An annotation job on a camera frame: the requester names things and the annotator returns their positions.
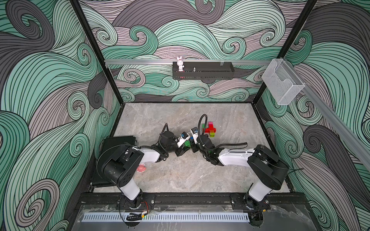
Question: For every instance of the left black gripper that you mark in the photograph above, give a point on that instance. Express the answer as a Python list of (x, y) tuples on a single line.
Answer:
[(180, 152)]

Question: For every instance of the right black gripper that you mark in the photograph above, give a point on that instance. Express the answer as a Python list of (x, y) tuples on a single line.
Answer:
[(193, 147)]

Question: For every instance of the long red lego brick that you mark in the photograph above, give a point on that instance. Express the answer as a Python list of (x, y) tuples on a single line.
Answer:
[(210, 129)]

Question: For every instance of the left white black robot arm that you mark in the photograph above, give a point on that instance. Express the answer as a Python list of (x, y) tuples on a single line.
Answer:
[(120, 157)]

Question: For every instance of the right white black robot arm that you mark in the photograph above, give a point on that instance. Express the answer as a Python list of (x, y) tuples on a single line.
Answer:
[(269, 168)]

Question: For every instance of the pink toy figure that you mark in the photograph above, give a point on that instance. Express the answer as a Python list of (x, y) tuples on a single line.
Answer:
[(141, 168)]

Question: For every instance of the black box on table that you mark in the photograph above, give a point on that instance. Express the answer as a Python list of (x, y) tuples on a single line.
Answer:
[(108, 147)]

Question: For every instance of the white pink bunny figurine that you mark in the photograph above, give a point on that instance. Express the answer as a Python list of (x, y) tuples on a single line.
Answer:
[(180, 64)]

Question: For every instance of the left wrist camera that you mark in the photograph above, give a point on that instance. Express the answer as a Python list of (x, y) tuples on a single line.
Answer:
[(184, 136)]

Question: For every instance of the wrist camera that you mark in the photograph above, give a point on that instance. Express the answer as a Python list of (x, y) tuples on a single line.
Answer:
[(194, 132), (184, 136)]

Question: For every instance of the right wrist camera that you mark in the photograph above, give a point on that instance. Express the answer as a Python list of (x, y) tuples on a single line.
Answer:
[(194, 132)]

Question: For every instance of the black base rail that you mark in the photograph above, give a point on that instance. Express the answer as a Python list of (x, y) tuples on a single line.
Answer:
[(161, 200)]

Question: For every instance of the white slotted cable duct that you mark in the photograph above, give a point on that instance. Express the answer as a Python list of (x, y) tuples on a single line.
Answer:
[(169, 217)]

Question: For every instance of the black wall shelf tray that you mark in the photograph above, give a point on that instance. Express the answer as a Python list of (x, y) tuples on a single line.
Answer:
[(204, 71)]

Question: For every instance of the clear plastic wall bin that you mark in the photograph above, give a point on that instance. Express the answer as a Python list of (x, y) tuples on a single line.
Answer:
[(282, 81)]

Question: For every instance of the aluminium rail back wall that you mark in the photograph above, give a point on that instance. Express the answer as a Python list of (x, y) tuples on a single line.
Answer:
[(170, 61)]

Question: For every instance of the aluminium rail wall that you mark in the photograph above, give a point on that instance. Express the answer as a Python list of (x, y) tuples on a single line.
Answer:
[(336, 102), (170, 61)]

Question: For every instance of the aluminium rail right wall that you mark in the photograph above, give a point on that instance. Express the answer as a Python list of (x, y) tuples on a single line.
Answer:
[(336, 102)]

